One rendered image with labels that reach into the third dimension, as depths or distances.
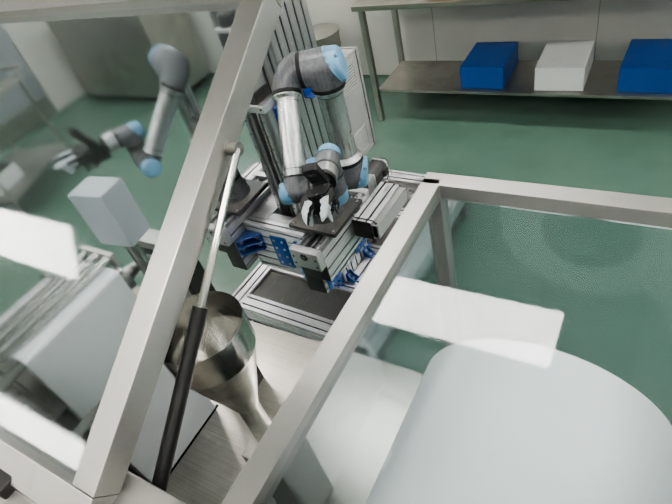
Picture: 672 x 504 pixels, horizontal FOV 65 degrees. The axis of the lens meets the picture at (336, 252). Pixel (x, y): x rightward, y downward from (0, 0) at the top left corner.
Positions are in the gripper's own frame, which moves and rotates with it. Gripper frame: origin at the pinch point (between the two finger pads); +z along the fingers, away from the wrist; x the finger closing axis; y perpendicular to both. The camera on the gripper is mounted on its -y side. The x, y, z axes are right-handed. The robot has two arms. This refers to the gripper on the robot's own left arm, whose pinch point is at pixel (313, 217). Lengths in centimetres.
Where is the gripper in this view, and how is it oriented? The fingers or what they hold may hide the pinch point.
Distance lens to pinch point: 139.4
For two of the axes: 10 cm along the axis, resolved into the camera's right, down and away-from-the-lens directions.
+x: -9.3, 2.0, 3.0
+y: 3.5, 7.0, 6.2
